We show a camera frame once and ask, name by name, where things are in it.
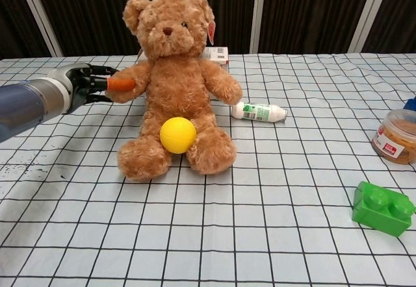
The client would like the white partition frame post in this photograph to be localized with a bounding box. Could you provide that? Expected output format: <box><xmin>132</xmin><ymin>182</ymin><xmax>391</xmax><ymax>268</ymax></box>
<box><xmin>250</xmin><ymin>0</ymin><xmax>268</xmax><ymax>55</ymax></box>
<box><xmin>15</xmin><ymin>0</ymin><xmax>64</xmax><ymax>58</ymax></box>
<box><xmin>348</xmin><ymin>0</ymin><xmax>385</xmax><ymax>54</ymax></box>

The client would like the clear plastic snack jar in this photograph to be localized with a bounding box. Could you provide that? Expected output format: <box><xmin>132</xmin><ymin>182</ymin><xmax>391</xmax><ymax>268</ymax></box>
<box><xmin>371</xmin><ymin>108</ymin><xmax>416</xmax><ymax>166</ymax></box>

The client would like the checkered tablecloth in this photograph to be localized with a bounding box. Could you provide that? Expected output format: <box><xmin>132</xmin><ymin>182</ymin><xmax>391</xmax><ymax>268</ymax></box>
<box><xmin>0</xmin><ymin>53</ymin><xmax>416</xmax><ymax>287</ymax></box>

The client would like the green toy building brick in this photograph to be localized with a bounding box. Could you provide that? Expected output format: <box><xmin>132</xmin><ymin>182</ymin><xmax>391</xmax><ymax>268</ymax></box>
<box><xmin>352</xmin><ymin>181</ymin><xmax>416</xmax><ymax>237</ymax></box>

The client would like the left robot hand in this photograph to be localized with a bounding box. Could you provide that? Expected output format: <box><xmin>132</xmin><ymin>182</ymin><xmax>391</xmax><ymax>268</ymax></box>
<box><xmin>47</xmin><ymin>62</ymin><xmax>137</xmax><ymax>115</ymax></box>

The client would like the yellow ball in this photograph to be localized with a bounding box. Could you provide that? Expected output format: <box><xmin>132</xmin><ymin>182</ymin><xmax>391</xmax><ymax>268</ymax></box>
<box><xmin>160</xmin><ymin>117</ymin><xmax>198</xmax><ymax>155</ymax></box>

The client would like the white cardboard box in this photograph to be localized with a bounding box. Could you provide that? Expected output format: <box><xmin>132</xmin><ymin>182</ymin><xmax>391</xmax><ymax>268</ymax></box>
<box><xmin>136</xmin><ymin>46</ymin><xmax>230</xmax><ymax>72</ymax></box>

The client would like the brown plush teddy bear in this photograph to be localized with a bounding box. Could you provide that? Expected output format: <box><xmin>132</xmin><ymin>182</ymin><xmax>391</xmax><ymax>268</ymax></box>
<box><xmin>106</xmin><ymin>0</ymin><xmax>244</xmax><ymax>182</ymax></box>

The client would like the white green-labelled plastic bottle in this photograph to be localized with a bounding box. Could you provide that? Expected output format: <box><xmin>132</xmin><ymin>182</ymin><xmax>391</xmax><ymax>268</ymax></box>
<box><xmin>231</xmin><ymin>101</ymin><xmax>288</xmax><ymax>122</ymax></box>

